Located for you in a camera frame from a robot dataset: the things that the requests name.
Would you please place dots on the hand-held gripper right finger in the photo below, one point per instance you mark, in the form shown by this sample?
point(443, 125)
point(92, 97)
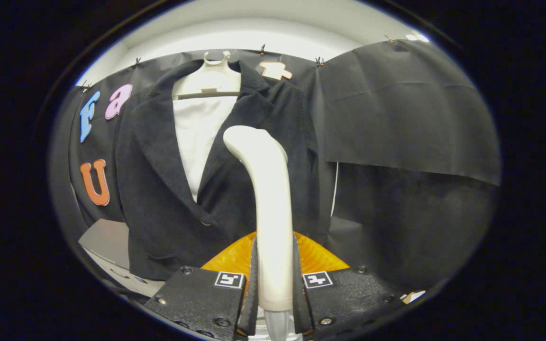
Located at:
point(301, 303)

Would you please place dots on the white mannequin torso form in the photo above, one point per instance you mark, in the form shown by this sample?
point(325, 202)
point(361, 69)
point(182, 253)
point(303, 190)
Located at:
point(199, 137)

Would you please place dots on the grey metal cabinet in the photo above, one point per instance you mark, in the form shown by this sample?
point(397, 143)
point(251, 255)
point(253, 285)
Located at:
point(107, 241)

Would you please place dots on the black blazer jacket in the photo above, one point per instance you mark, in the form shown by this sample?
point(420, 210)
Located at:
point(159, 189)

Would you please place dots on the white thin pole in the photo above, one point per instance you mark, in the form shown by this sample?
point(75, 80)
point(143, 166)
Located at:
point(334, 189)

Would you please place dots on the small cardboard box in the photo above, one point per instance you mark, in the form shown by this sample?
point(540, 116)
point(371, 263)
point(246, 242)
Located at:
point(413, 297)

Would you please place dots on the black backdrop cloth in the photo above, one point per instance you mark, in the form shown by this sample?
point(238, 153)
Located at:
point(420, 123)

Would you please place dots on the ceiling light panel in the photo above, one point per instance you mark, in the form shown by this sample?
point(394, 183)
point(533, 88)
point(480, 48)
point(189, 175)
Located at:
point(417, 37)

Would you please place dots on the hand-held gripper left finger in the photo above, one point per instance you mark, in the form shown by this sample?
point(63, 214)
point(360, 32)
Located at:
point(249, 303)

